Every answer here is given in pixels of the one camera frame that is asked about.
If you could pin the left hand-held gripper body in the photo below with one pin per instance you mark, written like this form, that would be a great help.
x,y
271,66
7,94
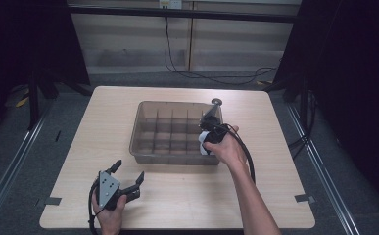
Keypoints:
x,y
108,191

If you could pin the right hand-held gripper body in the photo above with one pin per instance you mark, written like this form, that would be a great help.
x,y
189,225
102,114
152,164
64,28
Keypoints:
x,y
214,133

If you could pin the clear brown divided storage box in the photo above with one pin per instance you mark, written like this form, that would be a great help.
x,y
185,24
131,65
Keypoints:
x,y
167,133

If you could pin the person's right hand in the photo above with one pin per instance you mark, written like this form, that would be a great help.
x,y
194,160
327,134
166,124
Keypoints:
x,y
229,151

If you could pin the person's left hand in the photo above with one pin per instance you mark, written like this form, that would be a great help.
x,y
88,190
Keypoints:
x,y
110,220

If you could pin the black round table grommet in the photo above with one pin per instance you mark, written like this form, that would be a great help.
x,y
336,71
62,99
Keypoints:
x,y
216,101

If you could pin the grey tape strip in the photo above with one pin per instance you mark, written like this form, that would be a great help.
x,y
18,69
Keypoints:
x,y
305,198
53,201

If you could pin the black metal stand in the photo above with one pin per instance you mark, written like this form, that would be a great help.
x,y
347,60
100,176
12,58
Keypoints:
x,y
33,101
304,104

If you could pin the yellow floor marker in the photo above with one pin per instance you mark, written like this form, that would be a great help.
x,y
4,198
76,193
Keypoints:
x,y
22,102

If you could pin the black horizontal bar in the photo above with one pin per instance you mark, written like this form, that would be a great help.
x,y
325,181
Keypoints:
x,y
177,13

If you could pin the dark curtain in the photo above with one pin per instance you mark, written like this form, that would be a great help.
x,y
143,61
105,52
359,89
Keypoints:
x,y
23,42
353,81

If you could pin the metal floor rail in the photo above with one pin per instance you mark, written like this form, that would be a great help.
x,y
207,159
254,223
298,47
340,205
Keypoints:
x,y
324,176
14,160

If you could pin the white wall outlet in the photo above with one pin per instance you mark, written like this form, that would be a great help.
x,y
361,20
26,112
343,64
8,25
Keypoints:
x,y
170,4

